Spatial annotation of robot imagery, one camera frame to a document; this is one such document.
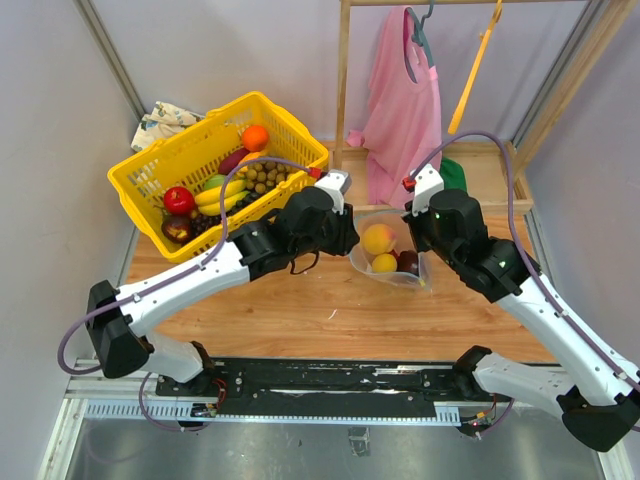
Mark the right aluminium frame post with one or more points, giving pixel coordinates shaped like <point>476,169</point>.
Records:
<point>585,22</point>

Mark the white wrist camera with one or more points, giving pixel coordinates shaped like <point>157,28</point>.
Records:
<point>336,184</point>
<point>423,184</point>

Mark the clear zip top bag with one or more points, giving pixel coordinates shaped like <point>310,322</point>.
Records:
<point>361,261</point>

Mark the yellow clothes hanger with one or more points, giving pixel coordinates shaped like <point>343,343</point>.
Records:
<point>460,109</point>

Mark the peach coloured fruit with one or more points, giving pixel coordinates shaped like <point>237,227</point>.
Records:
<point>378,239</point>

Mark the green fruit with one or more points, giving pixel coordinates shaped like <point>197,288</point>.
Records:
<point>215,181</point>

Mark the green cloth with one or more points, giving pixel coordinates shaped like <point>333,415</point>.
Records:
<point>453,174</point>

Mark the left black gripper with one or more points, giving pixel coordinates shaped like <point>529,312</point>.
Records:
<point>347,236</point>

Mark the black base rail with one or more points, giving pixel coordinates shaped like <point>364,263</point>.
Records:
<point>324,391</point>

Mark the yellow banana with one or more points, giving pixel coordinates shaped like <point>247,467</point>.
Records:
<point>214,201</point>

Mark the aluminium frame post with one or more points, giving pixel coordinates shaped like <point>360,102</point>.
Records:
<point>585,22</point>
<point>96,27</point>

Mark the yellow plastic basket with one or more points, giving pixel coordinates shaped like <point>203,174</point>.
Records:
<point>191,157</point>

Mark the left aluminium frame post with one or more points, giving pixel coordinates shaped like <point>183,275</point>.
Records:
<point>96,27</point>

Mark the wooden clothes rack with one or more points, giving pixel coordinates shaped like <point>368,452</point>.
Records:
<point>483,164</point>

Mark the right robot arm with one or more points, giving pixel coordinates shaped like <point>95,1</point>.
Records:
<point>596,396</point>

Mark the patterned cloth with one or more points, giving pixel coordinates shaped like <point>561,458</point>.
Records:
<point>164,121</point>

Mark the bright red apple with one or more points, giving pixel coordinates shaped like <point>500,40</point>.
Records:
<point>179,200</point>

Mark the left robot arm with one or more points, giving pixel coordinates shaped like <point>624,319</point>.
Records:
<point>123,320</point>

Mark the purple sweet potato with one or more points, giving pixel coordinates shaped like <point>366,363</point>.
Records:
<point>232,160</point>

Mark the brown longan bunch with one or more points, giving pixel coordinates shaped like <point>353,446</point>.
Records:
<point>263,176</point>

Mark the orange fruit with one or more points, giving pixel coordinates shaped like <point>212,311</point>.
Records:
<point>255,138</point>

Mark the dark grape bunch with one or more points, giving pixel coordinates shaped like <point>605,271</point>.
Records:
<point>201,222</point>

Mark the yellow lemon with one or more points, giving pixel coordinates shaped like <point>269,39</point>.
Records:
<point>384,263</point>

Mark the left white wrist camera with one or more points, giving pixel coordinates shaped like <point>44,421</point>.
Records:
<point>336,184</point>

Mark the teal clothes hanger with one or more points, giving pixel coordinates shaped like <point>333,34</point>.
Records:
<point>415,40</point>

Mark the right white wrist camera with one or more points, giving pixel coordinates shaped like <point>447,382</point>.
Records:
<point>423,184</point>

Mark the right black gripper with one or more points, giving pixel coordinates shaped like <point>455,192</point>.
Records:
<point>414,222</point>

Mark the pink shirt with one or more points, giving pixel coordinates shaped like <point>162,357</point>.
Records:
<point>404,119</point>

